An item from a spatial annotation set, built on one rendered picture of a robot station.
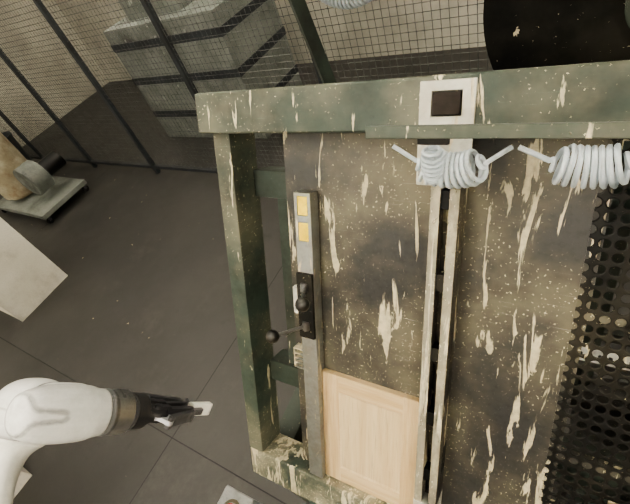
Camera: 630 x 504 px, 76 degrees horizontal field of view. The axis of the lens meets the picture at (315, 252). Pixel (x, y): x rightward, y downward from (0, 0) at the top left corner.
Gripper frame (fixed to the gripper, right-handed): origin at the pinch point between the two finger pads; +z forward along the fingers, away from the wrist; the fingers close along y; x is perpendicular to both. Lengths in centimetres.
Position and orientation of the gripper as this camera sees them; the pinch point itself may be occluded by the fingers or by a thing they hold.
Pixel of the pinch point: (198, 408)
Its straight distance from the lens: 113.5
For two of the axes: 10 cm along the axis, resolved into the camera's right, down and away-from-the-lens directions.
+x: -3.8, 9.2, -0.7
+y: -7.5, -2.6, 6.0
